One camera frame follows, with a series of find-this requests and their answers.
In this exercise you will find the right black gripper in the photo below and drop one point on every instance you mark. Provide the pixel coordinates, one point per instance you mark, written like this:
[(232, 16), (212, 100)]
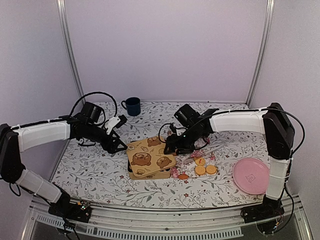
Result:
[(171, 142)]

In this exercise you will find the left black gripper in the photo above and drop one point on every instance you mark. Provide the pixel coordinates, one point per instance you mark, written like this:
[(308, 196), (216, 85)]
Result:
[(112, 149)]

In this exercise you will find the gold cookie tin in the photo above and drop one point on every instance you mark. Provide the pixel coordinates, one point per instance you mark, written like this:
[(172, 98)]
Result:
[(164, 174)]

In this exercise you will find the tin lid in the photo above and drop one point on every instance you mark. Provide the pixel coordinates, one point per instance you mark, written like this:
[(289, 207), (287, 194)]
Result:
[(146, 157)]

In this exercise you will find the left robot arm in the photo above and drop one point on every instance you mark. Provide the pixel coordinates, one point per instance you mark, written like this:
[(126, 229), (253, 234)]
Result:
[(34, 146)]

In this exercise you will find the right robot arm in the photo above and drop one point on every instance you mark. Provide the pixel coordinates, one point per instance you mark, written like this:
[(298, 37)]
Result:
[(272, 123)]

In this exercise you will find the jam-striped round cookie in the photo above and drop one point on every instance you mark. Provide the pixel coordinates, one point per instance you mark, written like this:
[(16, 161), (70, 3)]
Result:
[(200, 161)]

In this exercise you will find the floral cookie tray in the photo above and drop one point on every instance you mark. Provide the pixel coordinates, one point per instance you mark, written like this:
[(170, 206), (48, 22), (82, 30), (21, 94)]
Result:
[(183, 172)]

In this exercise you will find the round waffle cookie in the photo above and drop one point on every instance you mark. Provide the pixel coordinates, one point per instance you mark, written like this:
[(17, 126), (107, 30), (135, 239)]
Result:
[(200, 170), (211, 169)]

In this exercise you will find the floral tablecloth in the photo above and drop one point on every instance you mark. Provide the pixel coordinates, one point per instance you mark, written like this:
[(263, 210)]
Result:
[(90, 173)]

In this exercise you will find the dark blue mug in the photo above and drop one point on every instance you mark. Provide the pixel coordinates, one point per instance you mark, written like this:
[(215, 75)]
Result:
[(132, 105)]

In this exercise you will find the pink plate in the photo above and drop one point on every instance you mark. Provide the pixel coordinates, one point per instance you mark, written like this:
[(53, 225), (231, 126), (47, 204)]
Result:
[(251, 176)]

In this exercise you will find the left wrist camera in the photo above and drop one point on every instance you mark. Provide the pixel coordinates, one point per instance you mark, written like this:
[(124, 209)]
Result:
[(114, 122)]

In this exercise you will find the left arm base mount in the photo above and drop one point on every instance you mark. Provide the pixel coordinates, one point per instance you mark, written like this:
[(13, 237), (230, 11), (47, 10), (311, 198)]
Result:
[(80, 211)]

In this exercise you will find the aluminium front rail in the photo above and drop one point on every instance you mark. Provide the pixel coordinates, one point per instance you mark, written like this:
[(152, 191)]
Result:
[(115, 222)]

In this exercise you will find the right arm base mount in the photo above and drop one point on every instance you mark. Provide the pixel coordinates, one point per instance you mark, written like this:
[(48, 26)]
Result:
[(260, 212)]

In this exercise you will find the left frame post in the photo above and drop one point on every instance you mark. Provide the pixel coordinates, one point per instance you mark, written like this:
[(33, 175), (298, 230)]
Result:
[(61, 8)]

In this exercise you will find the frame post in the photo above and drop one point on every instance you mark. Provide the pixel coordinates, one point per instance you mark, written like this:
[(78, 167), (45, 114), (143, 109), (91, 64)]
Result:
[(61, 8), (262, 50)]

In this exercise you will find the right frame post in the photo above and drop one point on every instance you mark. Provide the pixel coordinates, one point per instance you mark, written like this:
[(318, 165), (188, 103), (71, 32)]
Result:
[(262, 50)]

